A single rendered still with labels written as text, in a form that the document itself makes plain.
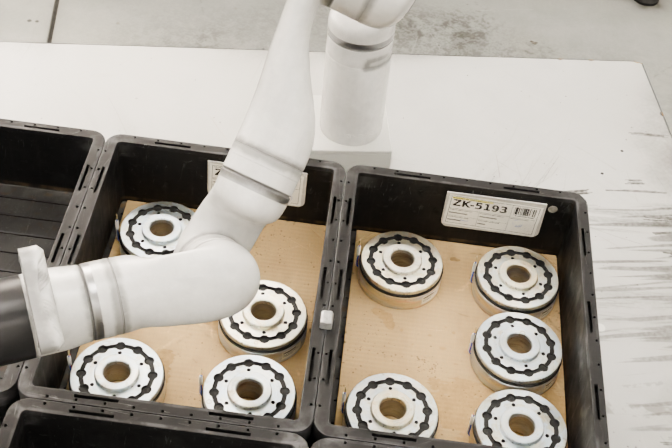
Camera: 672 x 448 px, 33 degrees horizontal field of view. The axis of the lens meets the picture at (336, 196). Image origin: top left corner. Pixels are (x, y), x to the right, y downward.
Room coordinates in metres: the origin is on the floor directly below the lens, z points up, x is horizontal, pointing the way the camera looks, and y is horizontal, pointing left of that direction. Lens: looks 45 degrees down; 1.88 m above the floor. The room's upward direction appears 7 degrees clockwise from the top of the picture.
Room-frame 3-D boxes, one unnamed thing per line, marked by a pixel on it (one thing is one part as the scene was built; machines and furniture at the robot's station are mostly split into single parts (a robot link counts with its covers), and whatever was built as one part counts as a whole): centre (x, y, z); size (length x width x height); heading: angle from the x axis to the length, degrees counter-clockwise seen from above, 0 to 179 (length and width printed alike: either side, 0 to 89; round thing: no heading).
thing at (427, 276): (0.94, -0.09, 0.86); 0.10 x 0.10 x 0.01
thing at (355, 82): (1.25, -0.01, 0.88); 0.09 x 0.09 x 0.17; 18
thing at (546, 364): (0.82, -0.23, 0.86); 0.10 x 0.10 x 0.01
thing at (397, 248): (0.94, -0.09, 0.86); 0.05 x 0.05 x 0.01
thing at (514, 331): (0.82, -0.23, 0.86); 0.05 x 0.05 x 0.01
